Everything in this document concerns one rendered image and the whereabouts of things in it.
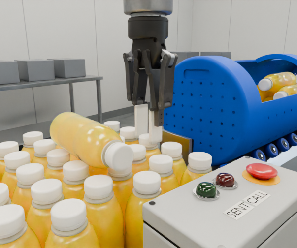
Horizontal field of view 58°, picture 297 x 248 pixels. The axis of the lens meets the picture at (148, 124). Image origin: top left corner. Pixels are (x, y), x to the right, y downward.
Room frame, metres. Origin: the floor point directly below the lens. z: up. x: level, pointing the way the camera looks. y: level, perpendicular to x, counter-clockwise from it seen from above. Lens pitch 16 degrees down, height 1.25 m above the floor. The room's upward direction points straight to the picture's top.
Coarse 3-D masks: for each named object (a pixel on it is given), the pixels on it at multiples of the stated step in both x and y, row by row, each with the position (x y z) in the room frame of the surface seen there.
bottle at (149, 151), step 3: (147, 147) 0.51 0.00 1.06; (150, 147) 0.51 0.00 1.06; (153, 147) 0.51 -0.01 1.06; (156, 147) 0.51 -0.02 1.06; (147, 150) 0.50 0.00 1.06; (150, 150) 0.50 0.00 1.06; (153, 150) 0.51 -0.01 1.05; (156, 150) 0.51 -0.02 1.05; (159, 150) 0.52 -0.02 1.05; (147, 153) 0.50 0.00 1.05; (150, 153) 0.50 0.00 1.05; (153, 153) 0.50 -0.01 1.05; (156, 153) 0.51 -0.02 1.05; (159, 153) 0.51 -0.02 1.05; (147, 156) 0.50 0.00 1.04; (150, 156) 0.50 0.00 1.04; (147, 159) 0.49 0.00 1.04
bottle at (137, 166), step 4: (136, 160) 0.44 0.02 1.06; (140, 160) 0.45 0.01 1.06; (144, 160) 0.45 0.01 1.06; (132, 164) 0.44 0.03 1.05; (136, 164) 0.44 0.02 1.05; (140, 164) 0.44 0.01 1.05; (144, 164) 0.45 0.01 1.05; (148, 164) 0.45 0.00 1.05; (132, 168) 0.43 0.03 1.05; (136, 168) 0.43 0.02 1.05; (140, 168) 0.44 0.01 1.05; (144, 168) 0.44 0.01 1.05; (148, 168) 0.45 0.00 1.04; (132, 172) 0.43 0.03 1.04; (136, 172) 0.43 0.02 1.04
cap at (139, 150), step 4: (132, 144) 0.47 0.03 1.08; (136, 144) 0.47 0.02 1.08; (132, 148) 0.46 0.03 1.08; (136, 148) 0.46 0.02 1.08; (140, 148) 0.46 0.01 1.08; (144, 148) 0.45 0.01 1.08; (136, 152) 0.44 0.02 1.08; (140, 152) 0.44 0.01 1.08; (144, 152) 0.45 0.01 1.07; (136, 156) 0.44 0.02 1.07; (140, 156) 0.44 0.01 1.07; (144, 156) 0.45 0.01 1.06
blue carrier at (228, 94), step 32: (192, 64) 0.68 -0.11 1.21; (224, 64) 0.62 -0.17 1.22; (256, 64) 1.02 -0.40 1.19; (288, 64) 1.23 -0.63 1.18; (192, 96) 0.68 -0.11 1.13; (224, 96) 0.61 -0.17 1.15; (256, 96) 0.60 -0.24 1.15; (288, 96) 0.70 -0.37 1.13; (192, 128) 0.68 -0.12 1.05; (224, 128) 0.60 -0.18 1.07; (256, 128) 0.59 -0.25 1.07; (288, 128) 0.74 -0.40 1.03; (224, 160) 0.60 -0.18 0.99
